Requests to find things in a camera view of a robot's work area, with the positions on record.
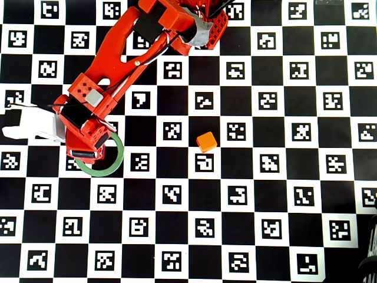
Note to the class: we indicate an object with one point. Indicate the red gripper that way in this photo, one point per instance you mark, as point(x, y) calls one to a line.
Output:
point(83, 154)

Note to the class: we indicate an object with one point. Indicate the orange cube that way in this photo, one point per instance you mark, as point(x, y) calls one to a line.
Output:
point(206, 141)

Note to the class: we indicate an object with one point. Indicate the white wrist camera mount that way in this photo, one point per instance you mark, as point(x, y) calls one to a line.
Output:
point(35, 123)

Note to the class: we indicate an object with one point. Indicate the grey duct tape wad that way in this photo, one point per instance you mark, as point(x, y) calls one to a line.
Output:
point(200, 32)

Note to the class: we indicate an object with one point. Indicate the black white marker mat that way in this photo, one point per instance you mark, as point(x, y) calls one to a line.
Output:
point(265, 200)

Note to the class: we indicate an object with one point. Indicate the red robot arm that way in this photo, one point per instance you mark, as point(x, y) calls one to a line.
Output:
point(117, 53)

